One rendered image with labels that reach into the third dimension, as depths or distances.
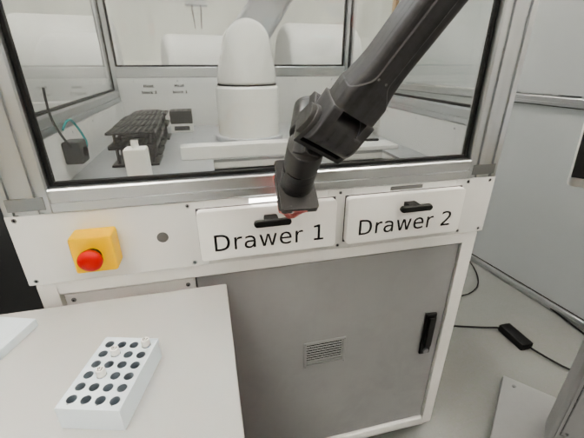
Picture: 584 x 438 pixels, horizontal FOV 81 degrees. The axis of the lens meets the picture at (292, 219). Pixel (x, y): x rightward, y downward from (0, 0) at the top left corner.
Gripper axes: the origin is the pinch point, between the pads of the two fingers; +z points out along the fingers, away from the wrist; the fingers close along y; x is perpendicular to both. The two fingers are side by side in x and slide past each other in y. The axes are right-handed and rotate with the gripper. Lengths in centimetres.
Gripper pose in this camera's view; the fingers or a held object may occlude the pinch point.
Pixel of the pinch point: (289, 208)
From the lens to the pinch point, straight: 68.2
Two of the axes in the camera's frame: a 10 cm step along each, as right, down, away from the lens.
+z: -1.3, 4.4, 8.9
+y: -1.5, -8.9, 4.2
